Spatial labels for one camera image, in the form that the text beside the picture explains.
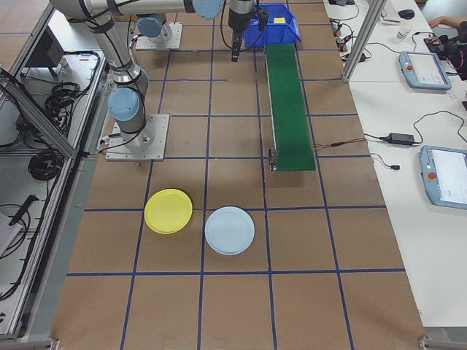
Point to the yellow foam block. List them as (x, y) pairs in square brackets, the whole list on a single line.
[(279, 20)]

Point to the bystander bare forearm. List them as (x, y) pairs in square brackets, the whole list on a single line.
[(443, 22)]

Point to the yellow plate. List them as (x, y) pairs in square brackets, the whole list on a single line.
[(168, 211)]

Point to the light blue plate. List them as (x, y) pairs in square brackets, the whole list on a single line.
[(229, 230)]

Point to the blue plastic storage bin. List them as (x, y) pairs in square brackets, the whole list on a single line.
[(277, 35)]

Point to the green conveyor belt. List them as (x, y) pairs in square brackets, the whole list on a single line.
[(290, 109)]

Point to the black power adapter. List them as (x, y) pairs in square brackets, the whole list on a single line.
[(360, 57), (401, 138)]

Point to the white paper cup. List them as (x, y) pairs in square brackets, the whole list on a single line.
[(403, 33)]

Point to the black computer mouse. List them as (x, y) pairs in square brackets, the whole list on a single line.
[(406, 14)]

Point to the blue grey teach pendant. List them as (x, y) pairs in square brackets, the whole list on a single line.
[(445, 175), (425, 71)]

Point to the black electronic device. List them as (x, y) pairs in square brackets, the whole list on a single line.
[(450, 45)]

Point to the white work table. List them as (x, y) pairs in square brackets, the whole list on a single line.
[(401, 226)]

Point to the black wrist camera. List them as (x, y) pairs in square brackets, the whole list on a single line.
[(263, 18)]

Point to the white square base plate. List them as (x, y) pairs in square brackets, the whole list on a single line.
[(158, 146), (176, 41)]

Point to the aluminium extrusion post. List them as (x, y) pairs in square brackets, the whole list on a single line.
[(361, 40)]

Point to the V-shaped metal bar frame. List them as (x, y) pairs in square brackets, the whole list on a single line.
[(36, 116)]

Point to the metal corner bracket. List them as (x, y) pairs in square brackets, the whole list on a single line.
[(47, 343), (425, 343)]

